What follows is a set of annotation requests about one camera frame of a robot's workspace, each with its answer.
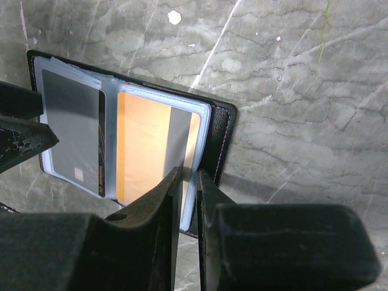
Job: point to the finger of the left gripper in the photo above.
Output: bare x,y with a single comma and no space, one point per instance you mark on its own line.
21,137

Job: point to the black leather card holder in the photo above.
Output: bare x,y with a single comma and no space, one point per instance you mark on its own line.
222,120

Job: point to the black credit card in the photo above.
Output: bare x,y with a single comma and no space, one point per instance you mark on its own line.
75,111

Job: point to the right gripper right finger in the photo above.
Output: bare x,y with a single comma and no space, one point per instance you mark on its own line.
280,246

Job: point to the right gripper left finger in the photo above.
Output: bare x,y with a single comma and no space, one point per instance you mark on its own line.
134,248

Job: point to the gold credit card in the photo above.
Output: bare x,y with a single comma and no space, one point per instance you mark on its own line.
152,139

